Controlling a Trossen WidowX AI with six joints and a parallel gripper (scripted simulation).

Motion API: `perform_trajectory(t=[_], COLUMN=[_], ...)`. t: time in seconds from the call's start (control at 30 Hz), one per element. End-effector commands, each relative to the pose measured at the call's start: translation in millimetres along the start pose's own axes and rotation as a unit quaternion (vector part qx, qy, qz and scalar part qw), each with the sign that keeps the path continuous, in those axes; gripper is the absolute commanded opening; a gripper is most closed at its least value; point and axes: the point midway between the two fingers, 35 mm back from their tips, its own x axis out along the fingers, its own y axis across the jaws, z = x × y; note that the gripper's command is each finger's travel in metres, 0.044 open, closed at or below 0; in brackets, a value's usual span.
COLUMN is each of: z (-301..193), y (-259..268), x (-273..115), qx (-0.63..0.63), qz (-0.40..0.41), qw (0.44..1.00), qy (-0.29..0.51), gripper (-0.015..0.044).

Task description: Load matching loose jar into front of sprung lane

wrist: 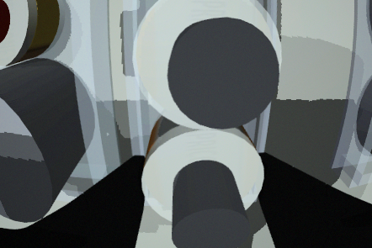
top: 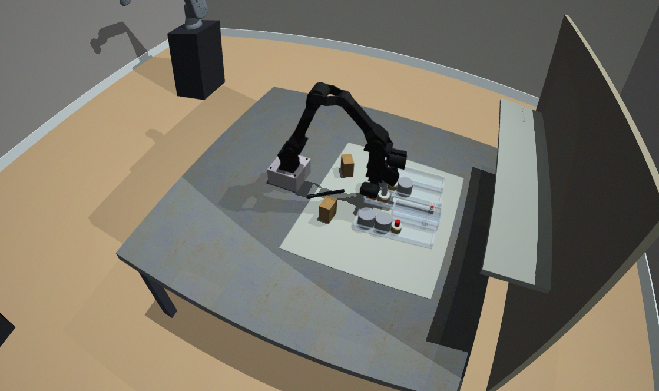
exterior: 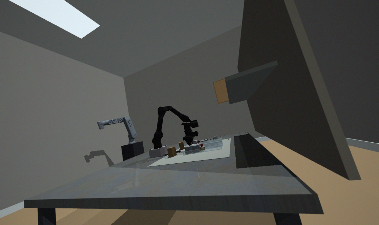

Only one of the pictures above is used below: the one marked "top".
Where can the brown rectangular block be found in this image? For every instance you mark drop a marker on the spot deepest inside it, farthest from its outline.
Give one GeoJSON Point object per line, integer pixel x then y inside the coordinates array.
{"type": "Point", "coordinates": [327, 209]}
{"type": "Point", "coordinates": [347, 165]}

